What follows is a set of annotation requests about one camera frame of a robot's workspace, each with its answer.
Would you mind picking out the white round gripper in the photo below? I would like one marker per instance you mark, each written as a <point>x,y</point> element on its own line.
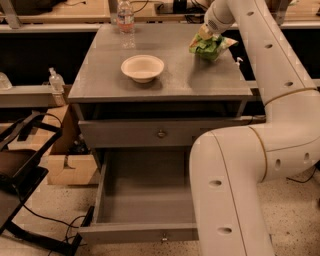
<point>213,20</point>

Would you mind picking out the green rice chip bag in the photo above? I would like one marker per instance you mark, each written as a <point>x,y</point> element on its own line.
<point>212,48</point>

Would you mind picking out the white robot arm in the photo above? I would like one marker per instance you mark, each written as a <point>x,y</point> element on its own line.
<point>227,164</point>

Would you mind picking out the grey wooden drawer cabinet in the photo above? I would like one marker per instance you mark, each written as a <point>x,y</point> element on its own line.
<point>188,88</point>

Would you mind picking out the closed grey top drawer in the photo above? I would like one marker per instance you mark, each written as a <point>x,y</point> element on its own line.
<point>150,133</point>

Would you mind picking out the open grey middle drawer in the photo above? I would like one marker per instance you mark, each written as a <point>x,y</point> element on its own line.
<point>144,195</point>

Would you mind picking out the small white pump dispenser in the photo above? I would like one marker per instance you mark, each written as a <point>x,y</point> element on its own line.
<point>239,61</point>

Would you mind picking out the white paper bowl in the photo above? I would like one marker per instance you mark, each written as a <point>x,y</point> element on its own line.
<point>142,68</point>

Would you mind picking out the clear plastic water bottle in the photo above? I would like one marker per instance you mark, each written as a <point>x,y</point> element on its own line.
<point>125,16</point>

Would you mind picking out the small clear sanitizer bottle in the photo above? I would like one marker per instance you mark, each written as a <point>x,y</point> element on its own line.
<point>56,80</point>

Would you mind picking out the brown cardboard box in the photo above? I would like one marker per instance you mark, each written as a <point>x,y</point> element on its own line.
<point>68,161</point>

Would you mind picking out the black cart frame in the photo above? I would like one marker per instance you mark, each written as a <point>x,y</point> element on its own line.
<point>20,175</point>

